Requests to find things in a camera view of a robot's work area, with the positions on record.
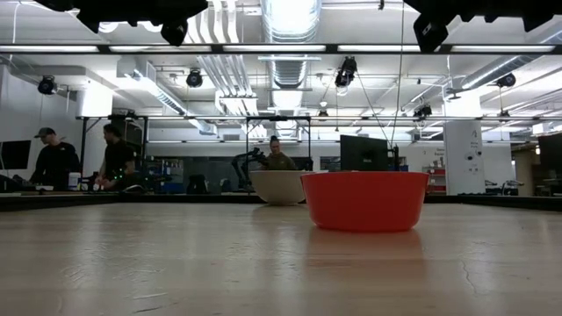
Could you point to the red plastic bowl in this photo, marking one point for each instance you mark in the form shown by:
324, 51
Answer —
364, 202

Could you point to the black beam with light strips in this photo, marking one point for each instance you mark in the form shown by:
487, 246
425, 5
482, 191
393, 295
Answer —
331, 48

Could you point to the person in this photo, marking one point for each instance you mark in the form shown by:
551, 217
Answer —
278, 160
116, 160
55, 162

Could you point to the white ceramic bowl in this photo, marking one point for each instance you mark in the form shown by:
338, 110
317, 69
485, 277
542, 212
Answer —
276, 186

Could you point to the black monitor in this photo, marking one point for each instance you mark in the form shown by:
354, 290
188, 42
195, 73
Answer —
364, 153
15, 154
551, 151

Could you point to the white pillar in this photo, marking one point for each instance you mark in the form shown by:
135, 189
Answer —
461, 149

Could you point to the black spotlight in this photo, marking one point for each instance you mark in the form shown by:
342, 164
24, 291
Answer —
194, 79
422, 110
507, 80
347, 70
322, 113
47, 84

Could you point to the silver ventilation duct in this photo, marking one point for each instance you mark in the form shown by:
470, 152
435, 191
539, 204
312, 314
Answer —
290, 70
492, 72

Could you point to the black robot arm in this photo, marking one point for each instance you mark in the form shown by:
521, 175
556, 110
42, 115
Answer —
237, 169

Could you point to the black metal rig frame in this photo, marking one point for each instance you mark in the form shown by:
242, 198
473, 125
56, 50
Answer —
83, 145

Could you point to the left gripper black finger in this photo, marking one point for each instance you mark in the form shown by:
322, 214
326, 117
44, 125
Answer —
198, 4

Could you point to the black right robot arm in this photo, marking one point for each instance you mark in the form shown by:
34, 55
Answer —
527, 6

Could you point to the white plastic tub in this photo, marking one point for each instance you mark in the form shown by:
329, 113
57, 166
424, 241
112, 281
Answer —
74, 181

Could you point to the blue storage crate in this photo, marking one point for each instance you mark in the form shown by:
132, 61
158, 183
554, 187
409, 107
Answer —
401, 168
169, 188

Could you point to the white rectangular air duct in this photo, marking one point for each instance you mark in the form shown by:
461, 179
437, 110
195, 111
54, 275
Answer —
131, 70

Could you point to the black aluminium table frame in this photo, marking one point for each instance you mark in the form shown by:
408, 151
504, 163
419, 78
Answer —
131, 201

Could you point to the black backpack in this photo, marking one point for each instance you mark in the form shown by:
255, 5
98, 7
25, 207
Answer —
197, 184

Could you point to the red shelf unit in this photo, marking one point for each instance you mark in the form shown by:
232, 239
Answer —
437, 180

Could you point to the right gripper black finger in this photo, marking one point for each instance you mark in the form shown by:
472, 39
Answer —
419, 5

